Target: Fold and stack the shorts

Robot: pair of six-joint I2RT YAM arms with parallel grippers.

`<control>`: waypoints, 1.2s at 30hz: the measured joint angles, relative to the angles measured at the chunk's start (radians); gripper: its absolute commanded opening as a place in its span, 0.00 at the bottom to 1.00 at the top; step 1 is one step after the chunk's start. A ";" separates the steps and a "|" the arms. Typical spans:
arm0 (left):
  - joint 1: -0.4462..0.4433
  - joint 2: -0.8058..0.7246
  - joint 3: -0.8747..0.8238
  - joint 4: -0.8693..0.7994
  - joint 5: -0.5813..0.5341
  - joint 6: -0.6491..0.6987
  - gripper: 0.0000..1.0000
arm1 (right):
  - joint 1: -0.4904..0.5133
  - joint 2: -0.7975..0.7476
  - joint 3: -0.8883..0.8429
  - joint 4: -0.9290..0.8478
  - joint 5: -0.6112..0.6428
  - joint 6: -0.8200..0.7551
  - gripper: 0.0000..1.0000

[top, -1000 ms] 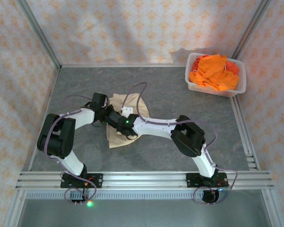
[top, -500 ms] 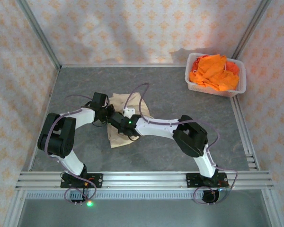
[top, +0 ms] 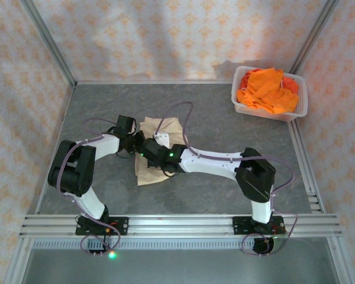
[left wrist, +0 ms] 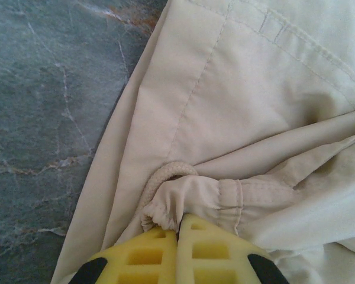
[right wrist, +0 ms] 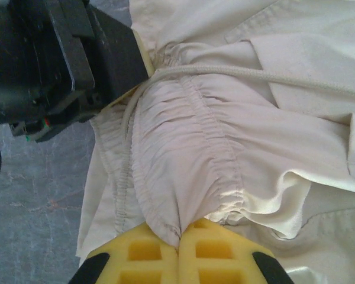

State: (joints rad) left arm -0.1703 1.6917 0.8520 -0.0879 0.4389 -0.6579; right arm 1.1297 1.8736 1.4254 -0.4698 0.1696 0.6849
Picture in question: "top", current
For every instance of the beige shorts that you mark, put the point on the beige shorts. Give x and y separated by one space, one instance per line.
149 174

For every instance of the light orange shorts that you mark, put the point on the light orange shorts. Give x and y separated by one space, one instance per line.
269 91

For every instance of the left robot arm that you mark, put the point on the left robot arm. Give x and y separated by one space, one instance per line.
74 171

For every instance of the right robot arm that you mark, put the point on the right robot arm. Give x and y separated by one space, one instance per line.
210 162

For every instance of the small lit connector block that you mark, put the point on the small lit connector block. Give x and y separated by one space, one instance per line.
106 254

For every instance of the grey metal panel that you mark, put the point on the grey metal panel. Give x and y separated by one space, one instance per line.
180 267

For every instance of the black round connector housing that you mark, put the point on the black round connector housing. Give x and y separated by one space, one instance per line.
261 247

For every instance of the white plastic basket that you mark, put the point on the white plastic basket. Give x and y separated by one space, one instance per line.
303 100

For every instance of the aluminium rail along wall foot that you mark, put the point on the aluminium rail along wall foot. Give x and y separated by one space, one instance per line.
154 82

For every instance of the wide aluminium mounting rail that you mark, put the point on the wide aluminium mounting rail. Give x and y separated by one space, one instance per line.
180 225

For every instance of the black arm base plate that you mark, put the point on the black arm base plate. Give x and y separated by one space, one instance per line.
122 225
239 225

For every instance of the aluminium frame post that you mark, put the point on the aluminium frame post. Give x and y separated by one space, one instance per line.
313 35
48 41

